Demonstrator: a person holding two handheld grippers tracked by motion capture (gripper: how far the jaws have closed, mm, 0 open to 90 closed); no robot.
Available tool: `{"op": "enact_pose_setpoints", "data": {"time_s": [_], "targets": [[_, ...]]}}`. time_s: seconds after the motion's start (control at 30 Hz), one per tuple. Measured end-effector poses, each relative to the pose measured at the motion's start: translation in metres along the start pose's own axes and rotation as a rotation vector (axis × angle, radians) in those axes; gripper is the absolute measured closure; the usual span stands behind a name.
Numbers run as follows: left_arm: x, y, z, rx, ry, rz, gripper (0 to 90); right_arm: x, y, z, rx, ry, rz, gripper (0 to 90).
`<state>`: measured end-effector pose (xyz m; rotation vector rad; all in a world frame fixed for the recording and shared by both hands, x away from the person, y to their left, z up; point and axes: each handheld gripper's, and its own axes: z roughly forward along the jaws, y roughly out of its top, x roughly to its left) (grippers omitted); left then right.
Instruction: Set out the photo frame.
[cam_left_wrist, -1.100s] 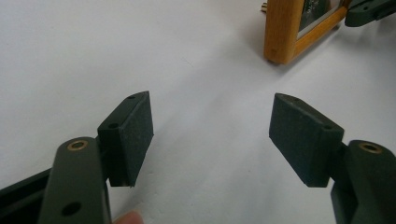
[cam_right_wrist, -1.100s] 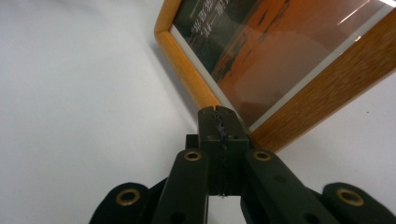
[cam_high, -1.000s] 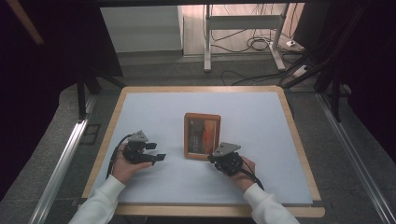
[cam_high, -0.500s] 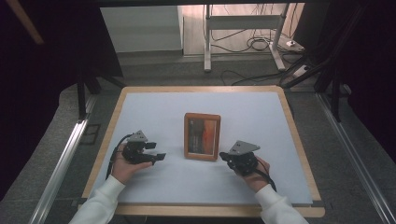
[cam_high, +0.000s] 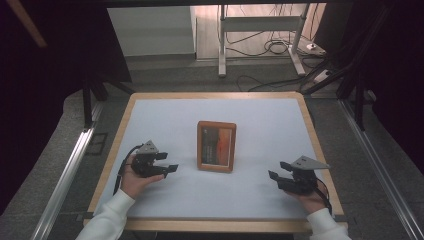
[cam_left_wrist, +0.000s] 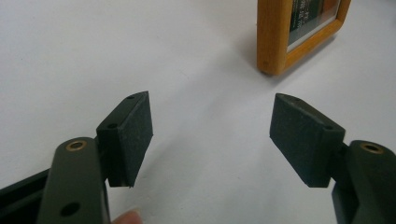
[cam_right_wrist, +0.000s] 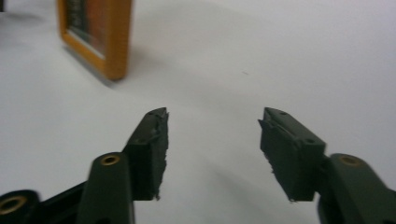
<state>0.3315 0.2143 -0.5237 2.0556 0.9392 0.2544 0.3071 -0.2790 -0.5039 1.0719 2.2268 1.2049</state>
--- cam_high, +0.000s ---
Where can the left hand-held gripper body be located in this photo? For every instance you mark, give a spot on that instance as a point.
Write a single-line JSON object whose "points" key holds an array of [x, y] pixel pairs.
{"points": [[145, 163]]}

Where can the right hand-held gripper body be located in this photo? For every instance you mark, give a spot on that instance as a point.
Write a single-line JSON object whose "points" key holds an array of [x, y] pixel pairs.
{"points": [[303, 180]]}

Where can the wooden photo frame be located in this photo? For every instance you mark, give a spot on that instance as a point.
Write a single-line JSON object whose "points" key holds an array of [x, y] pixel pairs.
{"points": [[216, 146]]}

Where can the person's left hand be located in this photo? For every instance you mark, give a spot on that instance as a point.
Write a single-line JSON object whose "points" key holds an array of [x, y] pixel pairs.
{"points": [[133, 183]]}

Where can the person's right hand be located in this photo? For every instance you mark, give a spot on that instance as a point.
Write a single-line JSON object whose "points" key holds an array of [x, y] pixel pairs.
{"points": [[313, 201]]}

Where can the dark floor grate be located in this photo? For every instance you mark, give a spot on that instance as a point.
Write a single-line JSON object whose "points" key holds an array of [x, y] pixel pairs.
{"points": [[96, 143]]}

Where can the black metal stand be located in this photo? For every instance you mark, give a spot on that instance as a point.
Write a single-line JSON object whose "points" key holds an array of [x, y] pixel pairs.
{"points": [[359, 100], [87, 106]]}

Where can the white power strip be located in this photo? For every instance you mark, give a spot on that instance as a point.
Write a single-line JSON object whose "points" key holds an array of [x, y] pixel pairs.
{"points": [[322, 76]]}

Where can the white power adapter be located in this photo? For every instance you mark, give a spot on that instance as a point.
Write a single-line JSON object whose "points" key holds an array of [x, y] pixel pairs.
{"points": [[312, 47]]}

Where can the dark curtain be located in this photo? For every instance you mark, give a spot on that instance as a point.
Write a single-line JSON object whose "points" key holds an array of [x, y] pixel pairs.
{"points": [[40, 100], [403, 83]]}

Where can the white cabinet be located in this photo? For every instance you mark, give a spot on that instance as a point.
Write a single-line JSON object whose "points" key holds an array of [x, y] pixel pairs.
{"points": [[151, 31]]}

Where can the wooden bar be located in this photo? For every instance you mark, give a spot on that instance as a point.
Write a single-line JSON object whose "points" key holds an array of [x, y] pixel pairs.
{"points": [[28, 25]]}

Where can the aluminium rail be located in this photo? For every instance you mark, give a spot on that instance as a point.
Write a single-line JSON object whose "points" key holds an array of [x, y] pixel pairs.
{"points": [[63, 180], [383, 180]]}

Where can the white metal desk frame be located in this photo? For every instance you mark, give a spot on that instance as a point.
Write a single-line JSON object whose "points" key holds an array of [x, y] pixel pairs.
{"points": [[261, 24]]}

